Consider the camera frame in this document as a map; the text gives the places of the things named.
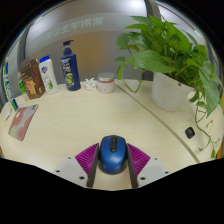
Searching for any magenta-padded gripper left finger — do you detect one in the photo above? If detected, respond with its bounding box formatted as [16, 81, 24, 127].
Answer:
[53, 142, 101, 188]

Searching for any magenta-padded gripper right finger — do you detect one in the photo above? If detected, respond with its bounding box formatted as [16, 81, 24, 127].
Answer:
[125, 143, 171, 189]

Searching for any blue computer mouse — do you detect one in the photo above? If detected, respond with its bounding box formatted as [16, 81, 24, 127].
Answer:
[98, 134, 129, 175]

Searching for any pastel floral mouse pad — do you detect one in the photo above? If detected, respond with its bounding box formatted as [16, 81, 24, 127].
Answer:
[7, 103, 40, 142]

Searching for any small black object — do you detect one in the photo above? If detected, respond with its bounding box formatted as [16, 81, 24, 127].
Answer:
[184, 126, 196, 140]

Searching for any green potted plant white pot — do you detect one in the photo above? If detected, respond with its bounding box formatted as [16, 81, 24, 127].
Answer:
[114, 14, 224, 159]

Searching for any small white crumpled item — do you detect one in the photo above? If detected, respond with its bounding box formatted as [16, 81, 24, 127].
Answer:
[84, 77, 98, 92]

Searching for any small pink white jar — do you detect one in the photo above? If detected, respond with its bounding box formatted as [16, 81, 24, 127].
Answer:
[96, 71, 116, 94]

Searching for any small white packet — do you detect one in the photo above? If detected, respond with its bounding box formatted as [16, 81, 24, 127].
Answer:
[4, 107, 14, 122]

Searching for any dark blue pump bottle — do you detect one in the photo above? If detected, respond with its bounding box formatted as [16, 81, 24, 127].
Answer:
[59, 39, 82, 92]

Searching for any white bottle with blue cap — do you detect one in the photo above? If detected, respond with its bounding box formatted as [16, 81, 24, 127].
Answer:
[38, 54, 60, 96]

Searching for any brown cardboard box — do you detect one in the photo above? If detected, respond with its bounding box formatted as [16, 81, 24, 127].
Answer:
[19, 58, 46, 101]

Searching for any clear bottle green label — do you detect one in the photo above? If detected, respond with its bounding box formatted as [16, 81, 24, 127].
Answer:
[17, 71, 28, 96]

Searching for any tall white green tube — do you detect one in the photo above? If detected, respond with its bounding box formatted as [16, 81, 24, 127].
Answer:
[2, 60, 20, 112]

